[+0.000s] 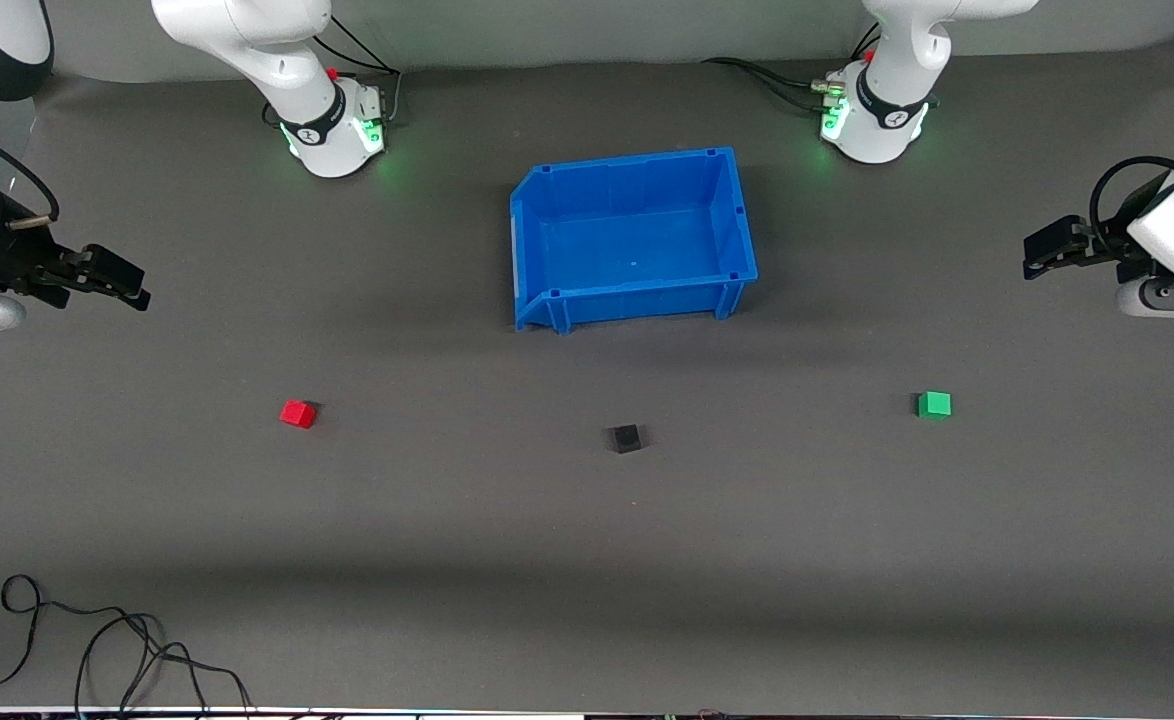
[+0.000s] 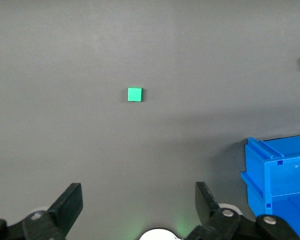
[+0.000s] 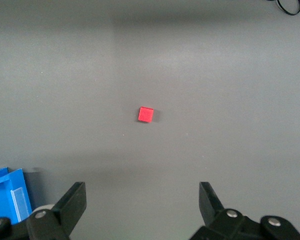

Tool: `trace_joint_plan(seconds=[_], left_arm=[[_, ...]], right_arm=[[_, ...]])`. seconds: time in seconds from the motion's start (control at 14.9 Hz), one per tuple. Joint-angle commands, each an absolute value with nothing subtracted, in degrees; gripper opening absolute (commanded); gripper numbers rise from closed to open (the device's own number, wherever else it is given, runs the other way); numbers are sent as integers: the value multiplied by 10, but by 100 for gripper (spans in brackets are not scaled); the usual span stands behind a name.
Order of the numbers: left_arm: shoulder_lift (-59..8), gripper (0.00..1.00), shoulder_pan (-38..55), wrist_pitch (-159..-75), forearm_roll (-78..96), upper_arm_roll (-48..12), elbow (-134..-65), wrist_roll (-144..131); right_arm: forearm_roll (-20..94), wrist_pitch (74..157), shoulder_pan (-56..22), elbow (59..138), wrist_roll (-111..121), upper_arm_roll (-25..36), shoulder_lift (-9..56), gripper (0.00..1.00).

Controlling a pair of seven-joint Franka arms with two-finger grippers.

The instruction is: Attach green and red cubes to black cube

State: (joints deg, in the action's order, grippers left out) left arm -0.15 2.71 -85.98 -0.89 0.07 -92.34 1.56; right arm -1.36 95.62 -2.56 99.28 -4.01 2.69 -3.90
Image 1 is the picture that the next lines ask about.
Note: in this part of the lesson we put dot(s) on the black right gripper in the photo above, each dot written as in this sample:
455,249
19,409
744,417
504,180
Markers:
9,262

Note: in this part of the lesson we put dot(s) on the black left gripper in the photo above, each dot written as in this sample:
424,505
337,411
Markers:
1105,256

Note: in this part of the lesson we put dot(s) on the small green cube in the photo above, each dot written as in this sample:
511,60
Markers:
935,404

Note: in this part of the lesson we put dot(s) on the small red cube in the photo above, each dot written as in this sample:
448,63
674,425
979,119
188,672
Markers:
297,414

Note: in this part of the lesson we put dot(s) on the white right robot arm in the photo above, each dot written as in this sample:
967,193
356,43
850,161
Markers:
317,130

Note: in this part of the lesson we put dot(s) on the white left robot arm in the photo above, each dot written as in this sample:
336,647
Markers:
887,120

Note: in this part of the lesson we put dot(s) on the small black cube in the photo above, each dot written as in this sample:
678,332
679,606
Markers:
626,438

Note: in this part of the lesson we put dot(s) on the blue plastic storage bin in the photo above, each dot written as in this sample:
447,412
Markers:
637,240

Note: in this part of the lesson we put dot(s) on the dark grey table mat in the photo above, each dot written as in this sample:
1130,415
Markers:
587,560

